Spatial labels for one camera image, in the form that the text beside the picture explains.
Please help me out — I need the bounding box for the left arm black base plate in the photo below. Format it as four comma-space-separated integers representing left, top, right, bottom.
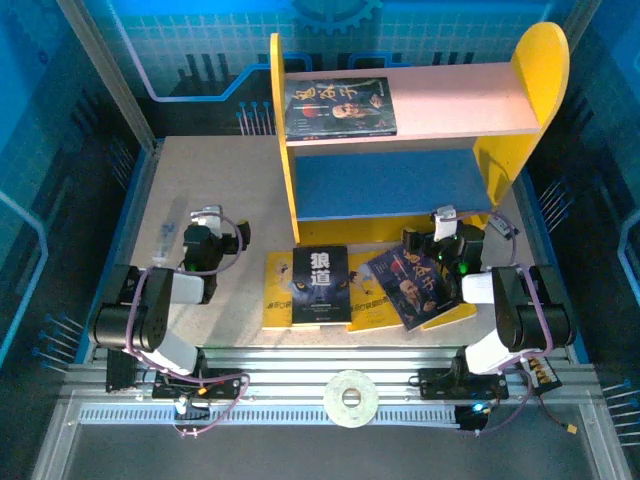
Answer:
151, 367, 245, 401

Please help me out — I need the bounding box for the black wolf cover book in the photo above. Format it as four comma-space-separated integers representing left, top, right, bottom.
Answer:
291, 244, 351, 329

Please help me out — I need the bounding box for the aluminium frame rail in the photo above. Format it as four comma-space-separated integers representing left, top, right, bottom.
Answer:
59, 344, 604, 409

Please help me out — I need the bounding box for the clear tape strip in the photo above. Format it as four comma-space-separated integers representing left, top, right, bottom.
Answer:
151, 196, 190, 262

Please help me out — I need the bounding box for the black orange terminal block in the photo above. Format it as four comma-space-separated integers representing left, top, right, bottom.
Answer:
517, 355, 564, 391

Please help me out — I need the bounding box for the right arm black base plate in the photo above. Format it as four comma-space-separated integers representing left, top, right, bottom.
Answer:
417, 366, 511, 401

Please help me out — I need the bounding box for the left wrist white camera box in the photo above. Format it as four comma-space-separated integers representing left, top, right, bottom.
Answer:
189, 203, 225, 236

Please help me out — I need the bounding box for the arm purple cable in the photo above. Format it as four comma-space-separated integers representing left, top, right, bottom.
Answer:
447, 208, 556, 439
124, 209, 251, 441

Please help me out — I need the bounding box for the yellow pink blue bookshelf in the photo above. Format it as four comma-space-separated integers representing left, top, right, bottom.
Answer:
268, 22, 571, 246

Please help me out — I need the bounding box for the small black card device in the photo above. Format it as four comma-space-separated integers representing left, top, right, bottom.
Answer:
488, 212, 521, 240

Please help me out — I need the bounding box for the blue table edge strip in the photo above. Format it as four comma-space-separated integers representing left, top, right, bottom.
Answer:
74, 142, 166, 364
514, 169, 591, 364

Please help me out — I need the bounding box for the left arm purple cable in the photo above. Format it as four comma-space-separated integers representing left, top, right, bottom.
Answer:
124, 209, 251, 441

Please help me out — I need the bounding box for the black metal bracket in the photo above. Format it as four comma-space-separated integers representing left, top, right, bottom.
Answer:
105, 347, 137, 395

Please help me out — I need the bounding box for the small black controller board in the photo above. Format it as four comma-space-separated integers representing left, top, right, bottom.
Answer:
172, 394, 211, 422
454, 402, 491, 434

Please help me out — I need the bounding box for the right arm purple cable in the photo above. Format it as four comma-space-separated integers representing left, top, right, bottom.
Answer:
447, 208, 556, 439

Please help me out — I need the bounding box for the aluminium corner post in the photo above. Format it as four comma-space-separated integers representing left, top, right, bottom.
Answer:
54, 0, 161, 154
562, 0, 604, 49

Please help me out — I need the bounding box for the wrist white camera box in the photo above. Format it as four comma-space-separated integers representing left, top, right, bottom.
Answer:
430, 203, 458, 243
189, 203, 225, 236

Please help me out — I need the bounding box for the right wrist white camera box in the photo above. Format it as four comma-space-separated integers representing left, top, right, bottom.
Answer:
430, 203, 458, 243

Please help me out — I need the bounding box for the dark portrait cover book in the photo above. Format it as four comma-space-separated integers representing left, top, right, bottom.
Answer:
367, 243, 461, 332
283, 76, 399, 141

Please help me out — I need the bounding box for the grey slotted cable duct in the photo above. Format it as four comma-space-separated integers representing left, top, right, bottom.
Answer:
77, 403, 461, 427

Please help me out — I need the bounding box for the white tape roll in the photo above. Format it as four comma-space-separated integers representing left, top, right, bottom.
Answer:
322, 368, 380, 430

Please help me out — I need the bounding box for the red wire with yellow plug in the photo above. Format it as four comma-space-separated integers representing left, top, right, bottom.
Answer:
539, 384, 580, 436

